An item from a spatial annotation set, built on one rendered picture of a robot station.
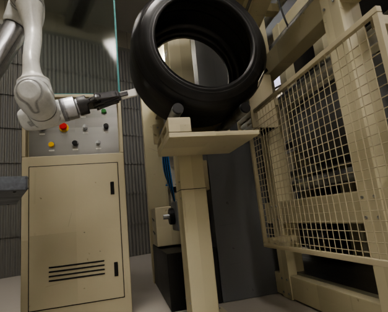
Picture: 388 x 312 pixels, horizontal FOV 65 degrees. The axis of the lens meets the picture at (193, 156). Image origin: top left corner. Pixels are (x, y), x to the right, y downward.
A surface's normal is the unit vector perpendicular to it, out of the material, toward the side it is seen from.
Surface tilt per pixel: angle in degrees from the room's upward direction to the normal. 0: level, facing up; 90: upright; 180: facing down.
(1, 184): 90
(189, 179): 90
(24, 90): 99
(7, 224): 90
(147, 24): 87
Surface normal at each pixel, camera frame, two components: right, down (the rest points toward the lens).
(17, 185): 0.54, -0.22
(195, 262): 0.22, -0.21
